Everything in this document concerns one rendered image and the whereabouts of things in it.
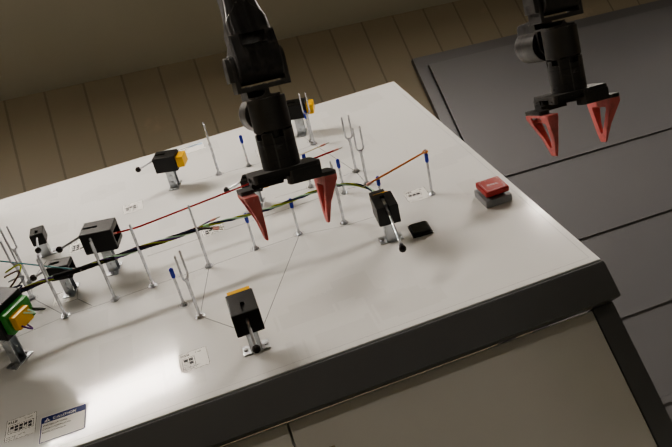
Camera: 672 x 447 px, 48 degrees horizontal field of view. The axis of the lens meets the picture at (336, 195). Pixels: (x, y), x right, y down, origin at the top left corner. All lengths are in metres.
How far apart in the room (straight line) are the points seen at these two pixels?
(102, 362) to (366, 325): 0.47
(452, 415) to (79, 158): 3.04
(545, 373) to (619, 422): 0.14
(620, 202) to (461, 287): 3.11
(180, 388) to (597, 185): 3.38
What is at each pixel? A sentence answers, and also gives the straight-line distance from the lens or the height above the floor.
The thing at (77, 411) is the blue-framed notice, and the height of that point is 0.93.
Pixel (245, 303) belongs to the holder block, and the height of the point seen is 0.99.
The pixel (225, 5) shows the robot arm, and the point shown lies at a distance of 1.12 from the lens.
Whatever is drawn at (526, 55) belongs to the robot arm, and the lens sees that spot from 1.34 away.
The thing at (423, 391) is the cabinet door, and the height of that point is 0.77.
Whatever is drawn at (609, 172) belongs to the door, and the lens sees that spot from 4.43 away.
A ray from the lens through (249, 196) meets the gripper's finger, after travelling 1.08.
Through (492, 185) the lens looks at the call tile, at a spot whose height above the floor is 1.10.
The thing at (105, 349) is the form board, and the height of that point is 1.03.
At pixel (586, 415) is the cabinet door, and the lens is 1.33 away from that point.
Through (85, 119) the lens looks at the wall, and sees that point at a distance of 4.12.
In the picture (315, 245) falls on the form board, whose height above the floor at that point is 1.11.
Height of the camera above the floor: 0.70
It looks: 19 degrees up
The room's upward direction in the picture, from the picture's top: 21 degrees counter-clockwise
